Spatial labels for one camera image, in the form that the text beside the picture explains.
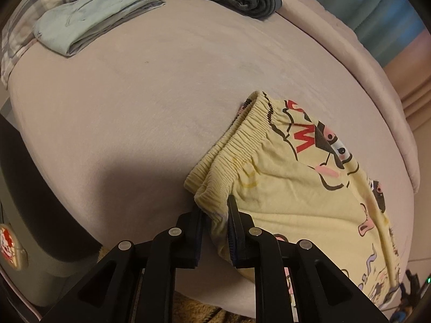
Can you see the pink duvet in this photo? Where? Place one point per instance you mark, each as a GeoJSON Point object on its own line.
{"type": "Point", "coordinates": [353, 67]}

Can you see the yellow cartoon print pants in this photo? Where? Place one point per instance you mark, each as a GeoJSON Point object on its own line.
{"type": "Point", "coordinates": [286, 191]}

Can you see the pink curtain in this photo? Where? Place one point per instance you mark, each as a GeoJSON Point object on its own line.
{"type": "Point", "coordinates": [414, 84]}

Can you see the pink bed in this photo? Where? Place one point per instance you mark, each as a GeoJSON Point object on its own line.
{"type": "Point", "coordinates": [134, 107]}

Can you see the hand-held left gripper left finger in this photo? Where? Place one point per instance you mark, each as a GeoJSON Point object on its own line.
{"type": "Point", "coordinates": [201, 239]}

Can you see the grey object with red sticker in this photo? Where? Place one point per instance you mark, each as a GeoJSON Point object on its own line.
{"type": "Point", "coordinates": [40, 208]}

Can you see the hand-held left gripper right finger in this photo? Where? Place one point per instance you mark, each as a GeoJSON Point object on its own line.
{"type": "Point", "coordinates": [232, 242]}

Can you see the blue curtain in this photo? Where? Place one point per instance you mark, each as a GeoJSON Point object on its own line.
{"type": "Point", "coordinates": [370, 6]}

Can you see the light blue folded jeans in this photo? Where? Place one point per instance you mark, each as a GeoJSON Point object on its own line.
{"type": "Point", "coordinates": [94, 13]}

